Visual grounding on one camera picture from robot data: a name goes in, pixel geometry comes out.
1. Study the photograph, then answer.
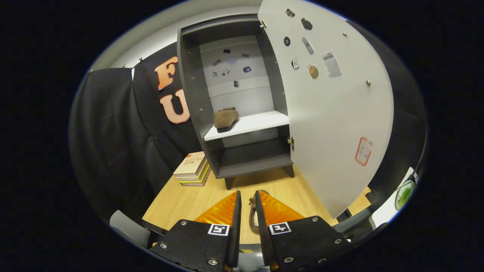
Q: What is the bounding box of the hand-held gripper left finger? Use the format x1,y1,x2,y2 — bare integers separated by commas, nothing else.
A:
151,190,242,272

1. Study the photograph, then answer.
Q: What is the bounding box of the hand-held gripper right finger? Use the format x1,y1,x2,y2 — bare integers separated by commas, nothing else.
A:
254,190,352,272

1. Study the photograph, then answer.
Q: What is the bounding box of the brown fuzzy shoe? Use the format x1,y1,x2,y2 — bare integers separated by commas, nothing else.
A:
214,107,239,133
248,190,270,235

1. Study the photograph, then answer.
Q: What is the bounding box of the grey shoe cabinet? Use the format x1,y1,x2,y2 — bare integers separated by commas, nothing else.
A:
177,14,295,190

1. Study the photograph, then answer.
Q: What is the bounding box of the stack of books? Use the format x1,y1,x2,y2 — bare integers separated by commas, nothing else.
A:
173,151,211,187

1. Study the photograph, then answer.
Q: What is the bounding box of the white printed board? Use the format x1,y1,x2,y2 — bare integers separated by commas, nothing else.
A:
372,167,418,229

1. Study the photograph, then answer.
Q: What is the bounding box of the black backdrop cloth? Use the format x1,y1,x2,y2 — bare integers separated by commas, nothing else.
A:
68,42,428,227

